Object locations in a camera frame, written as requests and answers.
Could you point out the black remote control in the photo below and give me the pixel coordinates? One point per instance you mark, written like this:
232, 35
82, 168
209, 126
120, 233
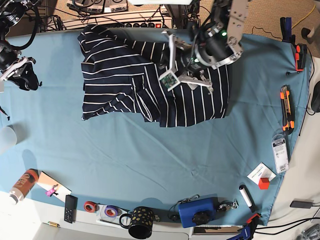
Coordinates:
70, 208

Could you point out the purple tape roll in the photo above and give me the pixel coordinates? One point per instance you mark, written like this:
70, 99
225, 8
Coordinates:
111, 211

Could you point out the translucent white plastic cup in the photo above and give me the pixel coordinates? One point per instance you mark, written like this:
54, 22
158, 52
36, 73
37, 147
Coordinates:
8, 139

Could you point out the red tape roll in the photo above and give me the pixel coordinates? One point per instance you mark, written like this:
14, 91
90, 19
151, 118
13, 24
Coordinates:
90, 206

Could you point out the black mug gold dots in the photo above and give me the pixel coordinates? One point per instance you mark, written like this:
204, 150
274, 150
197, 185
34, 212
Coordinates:
139, 222

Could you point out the orange black utility knife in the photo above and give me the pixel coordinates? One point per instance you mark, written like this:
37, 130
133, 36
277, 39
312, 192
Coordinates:
288, 116

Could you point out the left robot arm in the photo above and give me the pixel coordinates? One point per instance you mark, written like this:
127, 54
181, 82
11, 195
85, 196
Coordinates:
214, 44

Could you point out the light blue table cloth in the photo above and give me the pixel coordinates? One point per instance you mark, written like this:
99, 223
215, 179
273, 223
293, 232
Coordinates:
120, 159

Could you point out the blue box black knob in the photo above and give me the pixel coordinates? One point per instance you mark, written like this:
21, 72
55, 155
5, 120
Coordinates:
196, 212

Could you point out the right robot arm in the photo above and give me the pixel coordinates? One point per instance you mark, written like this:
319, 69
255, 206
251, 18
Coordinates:
11, 12

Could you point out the orange black clamp tool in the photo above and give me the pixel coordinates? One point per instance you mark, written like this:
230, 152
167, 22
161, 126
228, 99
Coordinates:
300, 57

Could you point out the blue orange bottom clamp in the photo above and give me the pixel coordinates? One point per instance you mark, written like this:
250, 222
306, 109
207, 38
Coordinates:
247, 232

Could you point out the red small cube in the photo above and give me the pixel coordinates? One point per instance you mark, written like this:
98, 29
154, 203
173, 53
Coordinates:
263, 183

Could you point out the navy white striped t-shirt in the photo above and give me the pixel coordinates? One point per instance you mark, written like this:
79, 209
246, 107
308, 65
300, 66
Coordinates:
122, 75

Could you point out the black power adapter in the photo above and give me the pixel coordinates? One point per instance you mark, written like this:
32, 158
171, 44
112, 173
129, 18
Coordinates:
301, 204

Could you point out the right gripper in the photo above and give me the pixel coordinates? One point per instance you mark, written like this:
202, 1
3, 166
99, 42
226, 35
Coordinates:
21, 67

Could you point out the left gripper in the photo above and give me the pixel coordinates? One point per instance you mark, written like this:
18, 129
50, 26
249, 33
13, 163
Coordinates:
180, 57

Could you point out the clear plastic blister pack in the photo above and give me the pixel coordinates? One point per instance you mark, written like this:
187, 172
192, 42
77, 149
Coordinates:
280, 153

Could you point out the blue black bar clamp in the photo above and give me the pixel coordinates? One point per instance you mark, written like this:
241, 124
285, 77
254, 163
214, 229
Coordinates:
286, 30

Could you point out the tan cardboard sheet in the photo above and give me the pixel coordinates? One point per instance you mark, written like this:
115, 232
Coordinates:
52, 187

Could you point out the white black marker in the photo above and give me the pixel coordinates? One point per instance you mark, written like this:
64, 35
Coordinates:
246, 198

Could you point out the black computer mouse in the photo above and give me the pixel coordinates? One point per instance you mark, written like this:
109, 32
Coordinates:
315, 101

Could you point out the metal carabiner keyring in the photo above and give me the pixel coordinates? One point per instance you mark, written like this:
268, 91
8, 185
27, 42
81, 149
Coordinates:
227, 205

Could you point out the white card packet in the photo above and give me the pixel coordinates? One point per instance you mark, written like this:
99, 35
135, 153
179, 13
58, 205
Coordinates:
261, 171

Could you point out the orange brown bottle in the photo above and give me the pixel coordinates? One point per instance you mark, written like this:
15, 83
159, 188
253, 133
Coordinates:
23, 186

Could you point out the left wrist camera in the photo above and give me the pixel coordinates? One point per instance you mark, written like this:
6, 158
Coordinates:
169, 80

